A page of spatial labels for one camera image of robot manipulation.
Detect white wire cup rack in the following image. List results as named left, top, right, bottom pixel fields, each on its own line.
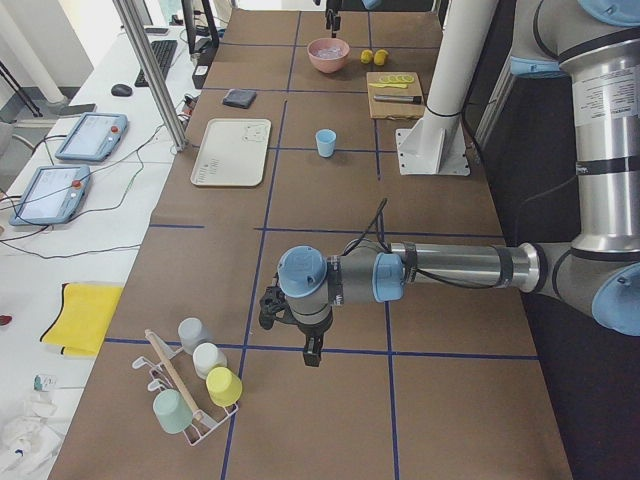
left=131, top=348, right=240, bottom=446

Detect pink bowl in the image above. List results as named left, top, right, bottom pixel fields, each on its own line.
left=307, top=38, right=350, bottom=74

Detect whole yellow lemon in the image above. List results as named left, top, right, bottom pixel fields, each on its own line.
left=360, top=49, right=374, bottom=65
left=373, top=49, right=389, bottom=67

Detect yellow cloth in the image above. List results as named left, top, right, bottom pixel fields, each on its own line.
left=40, top=283, right=123, bottom=357

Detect steel muddler black tip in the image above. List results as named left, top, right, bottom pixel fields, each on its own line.
left=373, top=94, right=423, bottom=105

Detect black computer mouse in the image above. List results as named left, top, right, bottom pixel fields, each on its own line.
left=110, top=84, right=133, bottom=97

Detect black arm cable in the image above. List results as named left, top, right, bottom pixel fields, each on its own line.
left=344, top=197, right=501, bottom=291

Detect bamboo cutting board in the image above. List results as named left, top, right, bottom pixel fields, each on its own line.
left=366, top=72, right=425, bottom=120

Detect wooden rack handle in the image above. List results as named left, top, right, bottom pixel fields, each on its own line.
left=145, top=329, right=203, bottom=421

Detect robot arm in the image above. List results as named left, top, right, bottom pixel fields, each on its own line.
left=324, top=0, right=382, bottom=38
left=259, top=1, right=639, bottom=366

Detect light blue plastic cup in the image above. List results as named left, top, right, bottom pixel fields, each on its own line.
left=315, top=129, right=337, bottom=158

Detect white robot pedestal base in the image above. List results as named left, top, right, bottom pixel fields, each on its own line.
left=396, top=0, right=498, bottom=176

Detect black power adapter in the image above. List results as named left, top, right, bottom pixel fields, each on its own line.
left=192, top=65, right=210, bottom=90

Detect yellow plastic knife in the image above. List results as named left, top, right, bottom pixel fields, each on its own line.
left=368, top=83, right=408, bottom=90

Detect black keyboard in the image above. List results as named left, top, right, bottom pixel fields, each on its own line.
left=134, top=40, right=177, bottom=87

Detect clear ice cubes pile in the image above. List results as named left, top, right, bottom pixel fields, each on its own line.
left=310, top=44, right=343, bottom=60

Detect aluminium frame post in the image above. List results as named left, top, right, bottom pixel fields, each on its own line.
left=113, top=0, right=187, bottom=152

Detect white cup on rack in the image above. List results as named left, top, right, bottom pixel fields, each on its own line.
left=192, top=342, right=227, bottom=380

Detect white crumpled cloth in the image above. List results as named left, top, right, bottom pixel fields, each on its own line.
left=1, top=391, right=63, bottom=479

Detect grey cup on rack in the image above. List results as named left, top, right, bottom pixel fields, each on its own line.
left=178, top=317, right=213, bottom=355

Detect yellow cup on rack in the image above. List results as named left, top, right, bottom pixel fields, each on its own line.
left=206, top=366, right=243, bottom=407

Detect blue teach pendant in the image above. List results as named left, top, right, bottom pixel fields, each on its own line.
left=9, top=165, right=91, bottom=226
left=55, top=113, right=128, bottom=162

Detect cream bear serving tray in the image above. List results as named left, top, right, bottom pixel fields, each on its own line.
left=190, top=118, right=271, bottom=187

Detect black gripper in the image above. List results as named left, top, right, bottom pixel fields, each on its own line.
left=325, top=0, right=343, bottom=38
left=297, top=319, right=330, bottom=367

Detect grey folded cloth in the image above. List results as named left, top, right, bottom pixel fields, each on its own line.
left=222, top=88, right=257, bottom=109

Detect green cup on rack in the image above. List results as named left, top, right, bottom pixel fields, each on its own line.
left=152, top=389, right=192, bottom=434

